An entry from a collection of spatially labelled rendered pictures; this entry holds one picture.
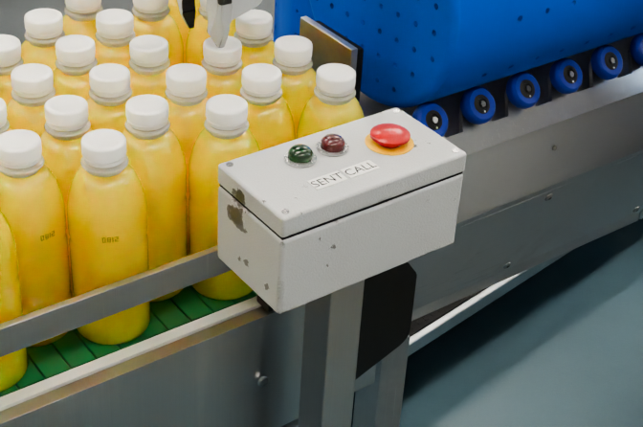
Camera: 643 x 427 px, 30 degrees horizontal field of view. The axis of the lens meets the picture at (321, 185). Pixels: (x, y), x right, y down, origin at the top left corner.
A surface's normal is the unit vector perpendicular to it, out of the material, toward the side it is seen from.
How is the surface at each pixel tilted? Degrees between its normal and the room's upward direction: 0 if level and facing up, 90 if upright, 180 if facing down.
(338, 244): 90
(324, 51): 90
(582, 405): 0
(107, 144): 0
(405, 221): 90
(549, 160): 70
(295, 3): 90
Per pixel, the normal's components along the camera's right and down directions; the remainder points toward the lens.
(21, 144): 0.05, -0.84
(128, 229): 0.62, 0.45
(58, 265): 0.89, 0.28
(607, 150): 0.58, 0.15
